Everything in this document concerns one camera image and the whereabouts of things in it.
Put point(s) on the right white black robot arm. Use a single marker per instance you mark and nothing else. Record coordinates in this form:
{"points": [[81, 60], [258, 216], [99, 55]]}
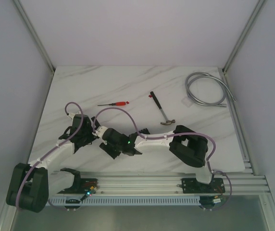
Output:
{"points": [[182, 142]]}

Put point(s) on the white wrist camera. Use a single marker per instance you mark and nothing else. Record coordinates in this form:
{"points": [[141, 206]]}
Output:
{"points": [[72, 115], [99, 132]]}

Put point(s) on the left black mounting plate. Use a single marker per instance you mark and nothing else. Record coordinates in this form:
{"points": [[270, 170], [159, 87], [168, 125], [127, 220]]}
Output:
{"points": [[84, 185]]}

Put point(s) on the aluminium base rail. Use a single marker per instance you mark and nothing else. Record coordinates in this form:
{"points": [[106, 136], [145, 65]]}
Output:
{"points": [[153, 184]]}

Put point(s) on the white slotted cable duct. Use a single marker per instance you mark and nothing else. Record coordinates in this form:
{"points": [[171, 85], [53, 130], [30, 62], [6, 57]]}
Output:
{"points": [[125, 200]]}

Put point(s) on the red handle screwdriver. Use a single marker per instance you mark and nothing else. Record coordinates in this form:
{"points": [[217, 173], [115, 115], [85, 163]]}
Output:
{"points": [[114, 104]]}

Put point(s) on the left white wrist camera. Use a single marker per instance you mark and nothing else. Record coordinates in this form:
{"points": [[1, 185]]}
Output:
{"points": [[72, 115]]}

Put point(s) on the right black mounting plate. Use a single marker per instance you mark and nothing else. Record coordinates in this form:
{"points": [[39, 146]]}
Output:
{"points": [[192, 186]]}

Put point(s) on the black mounting plate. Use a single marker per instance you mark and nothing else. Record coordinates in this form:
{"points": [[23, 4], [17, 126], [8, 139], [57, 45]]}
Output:
{"points": [[84, 185], [192, 186]]}

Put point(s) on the right aluminium frame post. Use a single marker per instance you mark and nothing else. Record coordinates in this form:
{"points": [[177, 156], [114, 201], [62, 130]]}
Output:
{"points": [[245, 33]]}

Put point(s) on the aluminium frame post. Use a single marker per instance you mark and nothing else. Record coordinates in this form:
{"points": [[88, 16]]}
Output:
{"points": [[245, 33], [31, 29]]}

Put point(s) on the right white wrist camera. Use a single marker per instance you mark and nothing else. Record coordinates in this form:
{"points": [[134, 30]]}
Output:
{"points": [[99, 132]]}

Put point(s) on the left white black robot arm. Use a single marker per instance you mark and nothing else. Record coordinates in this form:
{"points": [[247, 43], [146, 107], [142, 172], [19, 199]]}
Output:
{"points": [[34, 183]]}

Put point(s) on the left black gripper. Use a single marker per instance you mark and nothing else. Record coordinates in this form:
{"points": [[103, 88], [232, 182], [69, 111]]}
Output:
{"points": [[84, 138]]}

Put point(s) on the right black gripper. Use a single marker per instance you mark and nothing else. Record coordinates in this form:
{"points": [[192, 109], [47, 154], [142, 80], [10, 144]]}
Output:
{"points": [[106, 147]]}

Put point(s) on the left aluminium frame post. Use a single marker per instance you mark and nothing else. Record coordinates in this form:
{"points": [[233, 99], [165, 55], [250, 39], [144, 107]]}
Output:
{"points": [[31, 29]]}

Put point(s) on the black handle claw hammer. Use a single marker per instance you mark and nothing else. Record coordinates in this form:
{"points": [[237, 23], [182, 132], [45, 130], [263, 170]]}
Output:
{"points": [[167, 121]]}

